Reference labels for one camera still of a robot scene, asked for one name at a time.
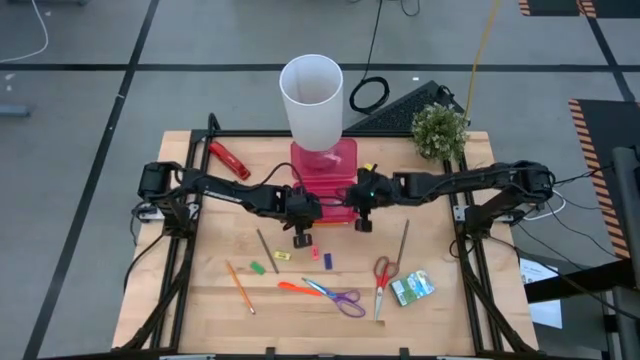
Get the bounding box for pink plastic pencil case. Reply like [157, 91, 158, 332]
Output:
[289, 138, 360, 225]

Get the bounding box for small green potted plant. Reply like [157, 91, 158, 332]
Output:
[410, 102, 471, 162]

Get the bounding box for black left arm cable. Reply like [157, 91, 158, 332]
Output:
[251, 161, 305, 192]

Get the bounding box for coiled black cable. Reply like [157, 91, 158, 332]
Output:
[348, 0, 391, 115]

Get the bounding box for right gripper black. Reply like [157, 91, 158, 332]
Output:
[344, 167, 397, 234]

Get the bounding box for orange pencil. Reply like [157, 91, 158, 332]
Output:
[224, 259, 257, 316]

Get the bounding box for orange highlighter pen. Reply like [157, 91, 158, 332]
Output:
[277, 281, 324, 297]

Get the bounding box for white paper sheet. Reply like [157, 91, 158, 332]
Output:
[519, 257, 564, 330]

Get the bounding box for white cylindrical shade lamp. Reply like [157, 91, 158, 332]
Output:
[278, 53, 345, 171]

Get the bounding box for black aluminium table frame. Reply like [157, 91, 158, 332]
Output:
[112, 112, 539, 360]

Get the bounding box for grey metal stand post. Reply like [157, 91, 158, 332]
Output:
[612, 145, 640, 360]

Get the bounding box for yellow hanging cable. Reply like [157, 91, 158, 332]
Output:
[462, 0, 503, 121]

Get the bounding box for brown wooden pencil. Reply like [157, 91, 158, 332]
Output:
[396, 218, 411, 266]

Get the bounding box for black hazard-striped floor mat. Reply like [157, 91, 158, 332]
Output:
[518, 0, 640, 20]
[568, 98, 640, 260]

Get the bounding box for white floor cable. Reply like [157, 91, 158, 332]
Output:
[0, 0, 50, 65]

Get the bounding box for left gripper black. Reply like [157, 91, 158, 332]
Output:
[282, 187, 326, 250]

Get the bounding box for red stapler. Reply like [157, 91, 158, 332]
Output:
[208, 140, 252, 182]

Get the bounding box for black keyboard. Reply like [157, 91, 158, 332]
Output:
[344, 79, 466, 135]

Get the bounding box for green crayon box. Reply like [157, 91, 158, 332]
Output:
[389, 269, 437, 308]

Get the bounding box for purple handled scissors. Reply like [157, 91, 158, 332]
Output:
[301, 277, 367, 320]

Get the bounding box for dark grey pencil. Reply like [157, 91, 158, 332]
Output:
[255, 228, 280, 275]

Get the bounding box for red handled scissors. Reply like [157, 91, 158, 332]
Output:
[372, 255, 401, 322]

